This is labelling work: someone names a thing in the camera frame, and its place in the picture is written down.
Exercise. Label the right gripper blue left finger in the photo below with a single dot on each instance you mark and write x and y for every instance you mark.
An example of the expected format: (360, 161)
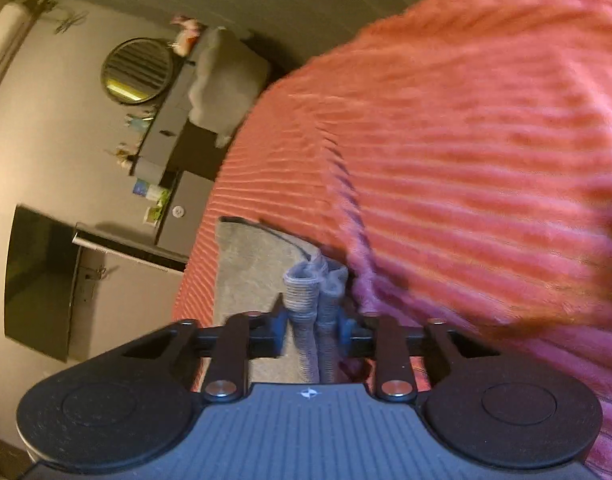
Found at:
(266, 333)

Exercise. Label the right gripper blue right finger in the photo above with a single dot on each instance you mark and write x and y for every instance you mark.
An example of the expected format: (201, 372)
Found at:
(365, 335)

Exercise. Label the grey vanity dresser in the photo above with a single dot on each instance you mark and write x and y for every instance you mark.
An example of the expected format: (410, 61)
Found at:
(170, 155)

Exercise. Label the blue and white box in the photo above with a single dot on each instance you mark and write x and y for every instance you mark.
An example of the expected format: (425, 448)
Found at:
(149, 191)

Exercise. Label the pink ribbed bedspread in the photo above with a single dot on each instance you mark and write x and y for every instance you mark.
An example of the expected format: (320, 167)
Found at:
(458, 157)

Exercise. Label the round black mirror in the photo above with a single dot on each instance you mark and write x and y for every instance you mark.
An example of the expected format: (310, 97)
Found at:
(137, 71)

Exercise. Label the wall mounted black television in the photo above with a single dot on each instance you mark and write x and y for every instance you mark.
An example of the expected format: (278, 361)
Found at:
(40, 277)

